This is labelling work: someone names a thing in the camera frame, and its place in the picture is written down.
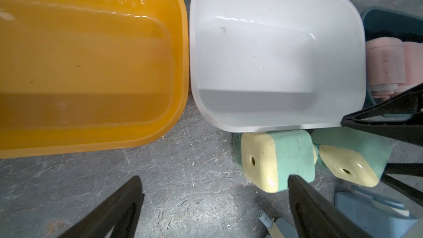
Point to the yellow plastic storage tub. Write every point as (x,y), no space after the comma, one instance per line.
(90,75)

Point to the pink sharpener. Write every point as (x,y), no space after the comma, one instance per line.
(413,57)
(385,66)

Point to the blue sharpener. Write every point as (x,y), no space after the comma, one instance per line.
(377,215)
(279,228)

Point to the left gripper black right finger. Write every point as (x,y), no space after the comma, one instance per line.
(315,217)

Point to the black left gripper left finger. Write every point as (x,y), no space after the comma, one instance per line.
(117,216)

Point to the blue sharpener centre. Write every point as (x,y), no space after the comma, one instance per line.
(279,228)

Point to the white plastic storage tub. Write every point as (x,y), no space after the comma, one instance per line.
(274,65)

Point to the blue sharpener upper right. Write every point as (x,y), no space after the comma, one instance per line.
(377,215)

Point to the green sharpener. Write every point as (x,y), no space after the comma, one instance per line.
(268,159)
(354,156)

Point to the dark teal storage tub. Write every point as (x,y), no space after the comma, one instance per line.
(379,22)

